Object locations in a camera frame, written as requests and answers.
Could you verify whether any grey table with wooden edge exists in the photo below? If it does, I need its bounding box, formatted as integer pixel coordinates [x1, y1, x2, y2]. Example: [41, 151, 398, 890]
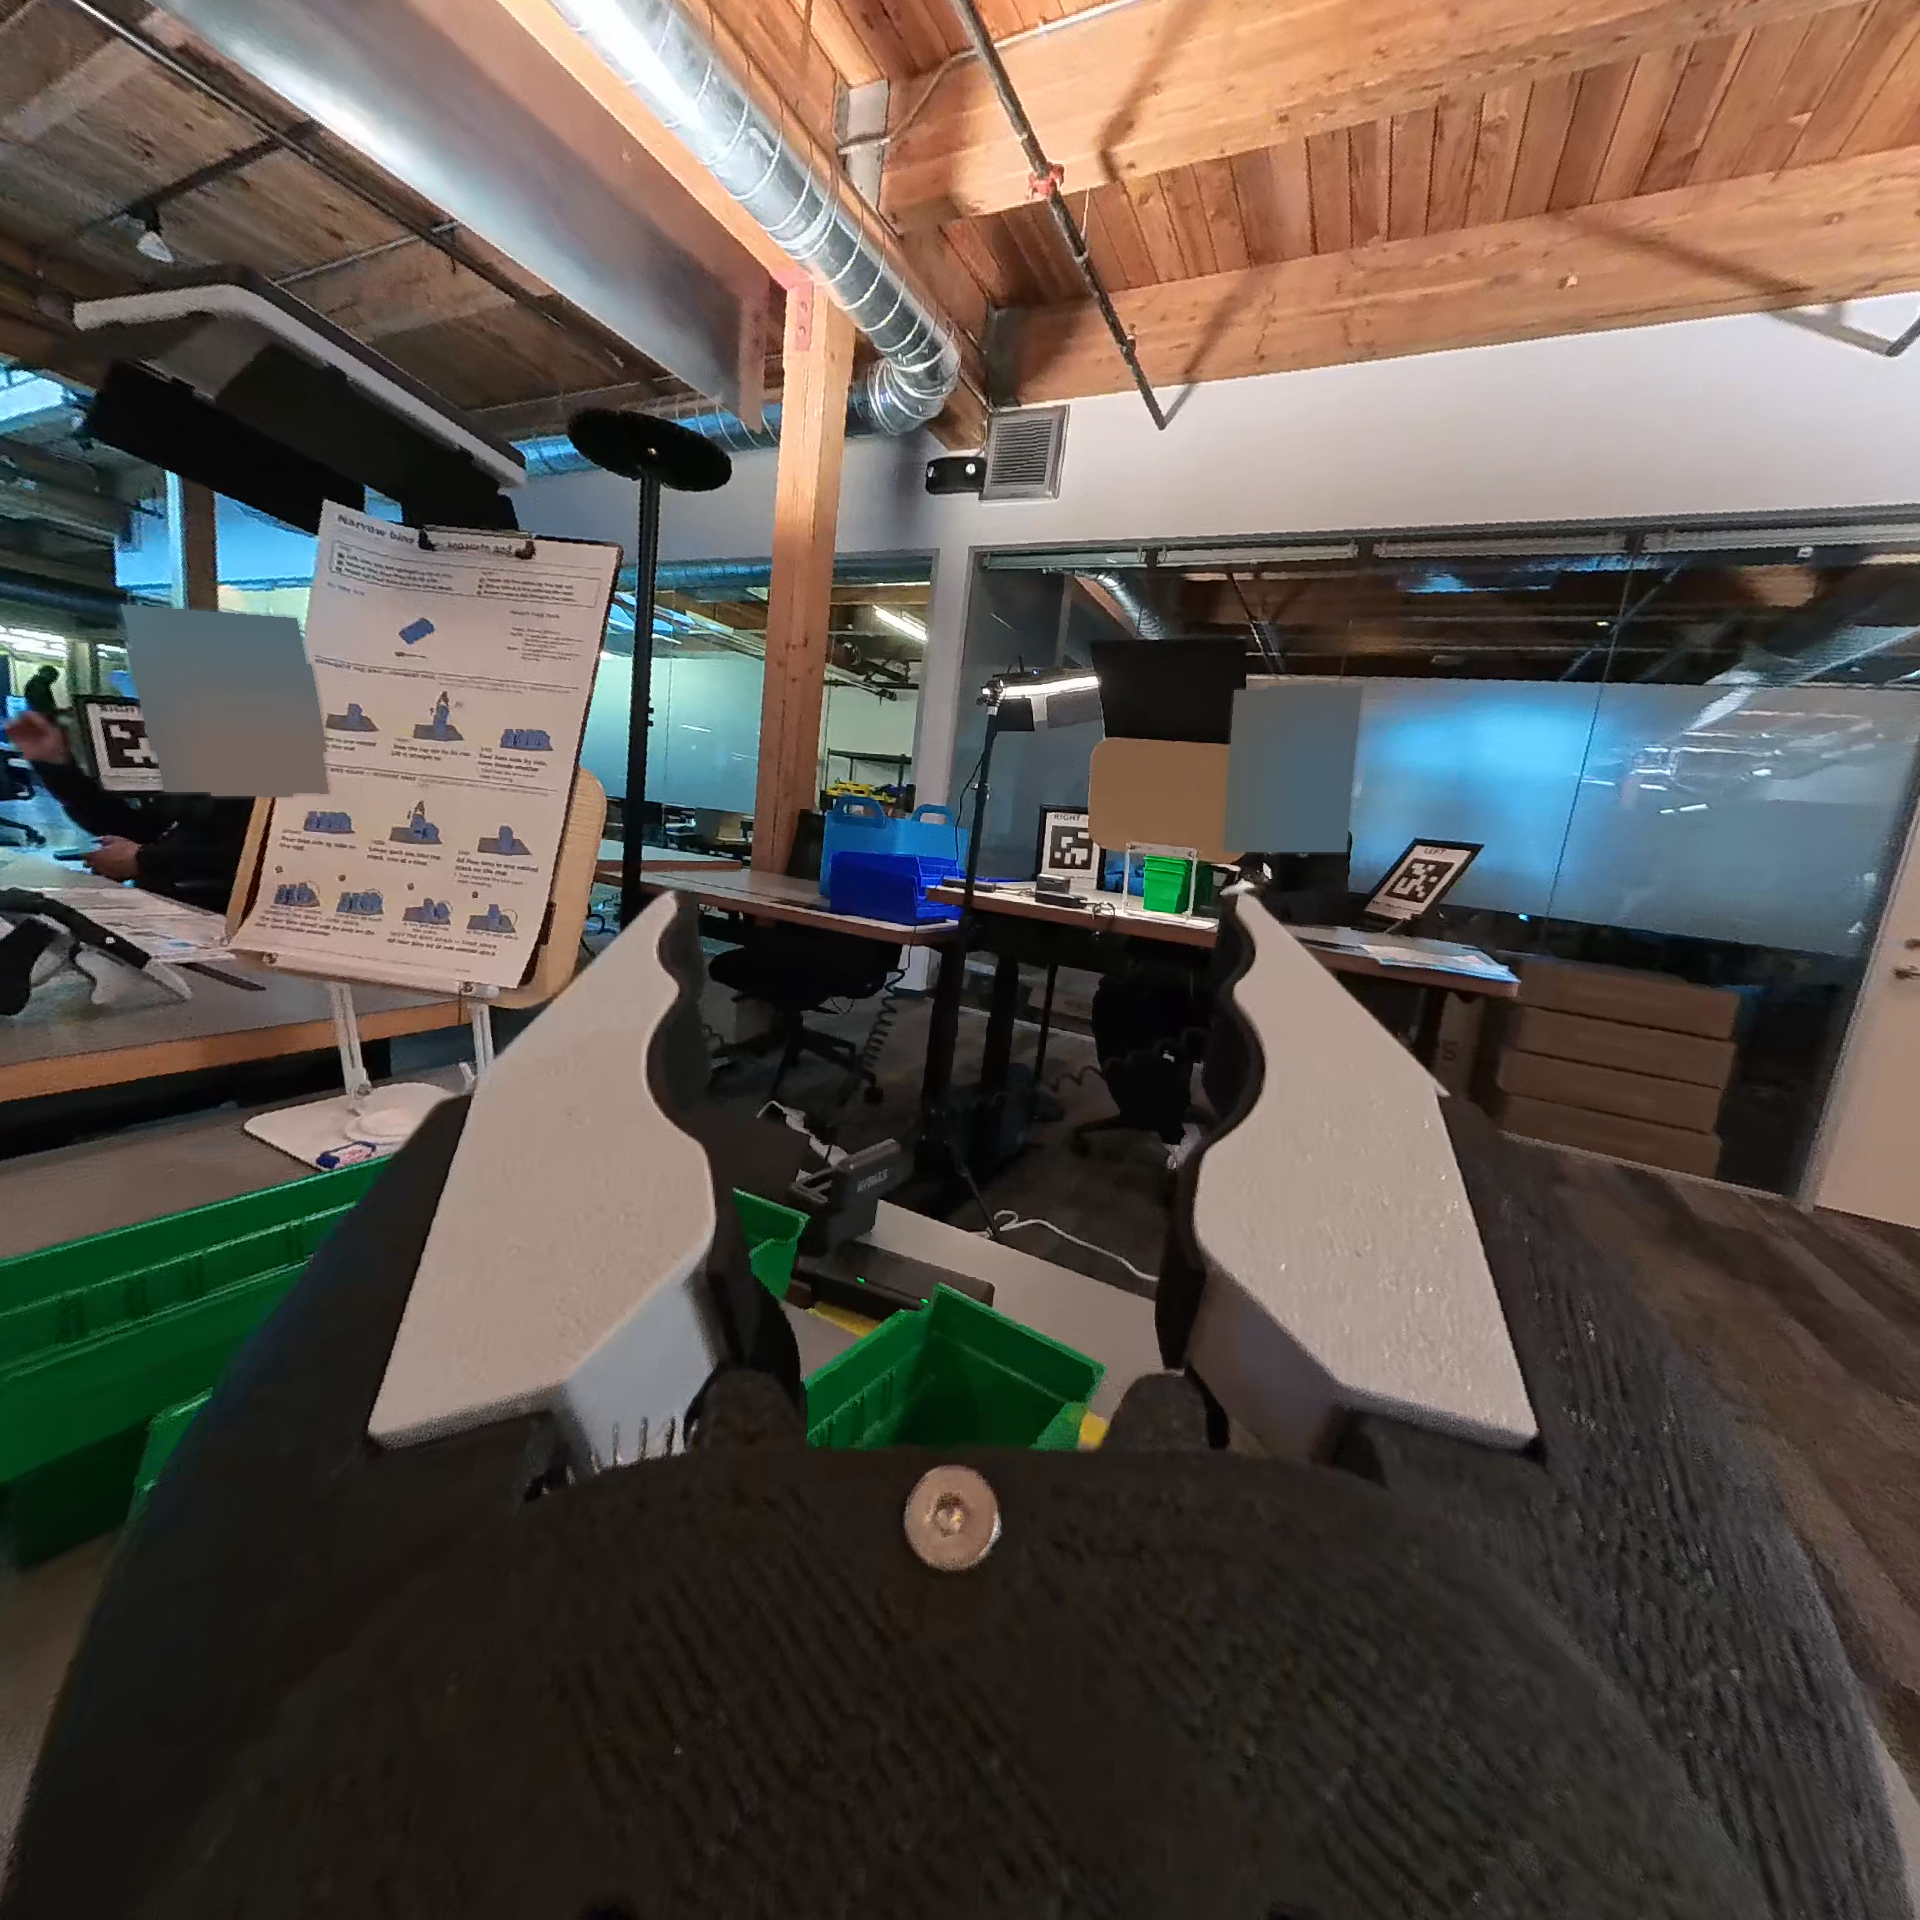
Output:
[0, 885, 487, 1107]

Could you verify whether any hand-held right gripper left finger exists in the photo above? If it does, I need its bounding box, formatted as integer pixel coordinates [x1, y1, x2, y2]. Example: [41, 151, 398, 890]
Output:
[365, 887, 806, 1463]

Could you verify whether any silver round air duct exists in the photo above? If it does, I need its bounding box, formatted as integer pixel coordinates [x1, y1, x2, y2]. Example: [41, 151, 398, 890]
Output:
[546, 0, 967, 439]

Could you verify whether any black office chair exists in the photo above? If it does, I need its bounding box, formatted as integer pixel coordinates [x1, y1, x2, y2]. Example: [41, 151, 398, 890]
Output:
[1072, 958, 1219, 1153]
[706, 901, 903, 1114]

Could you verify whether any black floor lamp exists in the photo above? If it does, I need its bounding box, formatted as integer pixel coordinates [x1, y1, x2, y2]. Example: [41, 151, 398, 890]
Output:
[566, 407, 734, 940]

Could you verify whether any wooden support post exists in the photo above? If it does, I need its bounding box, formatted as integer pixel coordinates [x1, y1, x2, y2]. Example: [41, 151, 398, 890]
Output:
[750, 285, 857, 875]

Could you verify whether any black ceiling pipe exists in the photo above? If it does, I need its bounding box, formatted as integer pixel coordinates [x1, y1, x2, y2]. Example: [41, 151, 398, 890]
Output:
[958, 0, 1171, 432]

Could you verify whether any instruction poster on stand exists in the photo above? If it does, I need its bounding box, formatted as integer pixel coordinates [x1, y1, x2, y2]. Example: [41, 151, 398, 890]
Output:
[225, 765, 611, 1016]

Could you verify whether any light blue plastic tote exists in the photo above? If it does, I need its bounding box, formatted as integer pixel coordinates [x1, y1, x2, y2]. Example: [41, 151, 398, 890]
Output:
[820, 796, 961, 903]

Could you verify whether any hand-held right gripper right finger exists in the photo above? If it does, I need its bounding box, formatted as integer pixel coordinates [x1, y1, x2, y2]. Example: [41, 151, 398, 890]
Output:
[1152, 885, 1541, 1468]

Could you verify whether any white and black overhead panel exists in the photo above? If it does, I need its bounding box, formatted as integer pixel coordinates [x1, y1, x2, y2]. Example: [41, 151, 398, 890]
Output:
[73, 265, 529, 530]

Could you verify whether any white instruction sheet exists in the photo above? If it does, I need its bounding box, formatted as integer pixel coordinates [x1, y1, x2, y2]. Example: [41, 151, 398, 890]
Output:
[232, 502, 624, 994]

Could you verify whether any long wooden work table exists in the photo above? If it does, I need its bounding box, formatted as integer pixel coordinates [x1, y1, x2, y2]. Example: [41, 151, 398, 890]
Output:
[928, 883, 1521, 995]

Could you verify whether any white cable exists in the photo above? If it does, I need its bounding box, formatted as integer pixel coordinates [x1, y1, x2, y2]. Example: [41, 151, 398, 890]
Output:
[983, 1208, 1169, 1289]

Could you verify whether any grey rectangular duct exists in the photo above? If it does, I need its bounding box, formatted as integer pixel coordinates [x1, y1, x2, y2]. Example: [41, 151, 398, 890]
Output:
[148, 0, 784, 421]

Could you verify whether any black clamp device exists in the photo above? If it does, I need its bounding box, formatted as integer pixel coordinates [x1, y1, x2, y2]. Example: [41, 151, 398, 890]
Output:
[791, 1144, 905, 1255]

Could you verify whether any grey wall vent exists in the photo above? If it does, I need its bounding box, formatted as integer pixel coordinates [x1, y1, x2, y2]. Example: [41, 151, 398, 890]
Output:
[983, 404, 1072, 501]

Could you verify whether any dark blue plastic bin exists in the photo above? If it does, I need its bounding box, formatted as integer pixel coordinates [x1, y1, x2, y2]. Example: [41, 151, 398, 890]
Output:
[827, 850, 961, 922]

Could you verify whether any black and grey tool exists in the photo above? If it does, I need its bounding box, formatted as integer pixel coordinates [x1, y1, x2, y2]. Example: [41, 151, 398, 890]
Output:
[0, 885, 200, 1023]

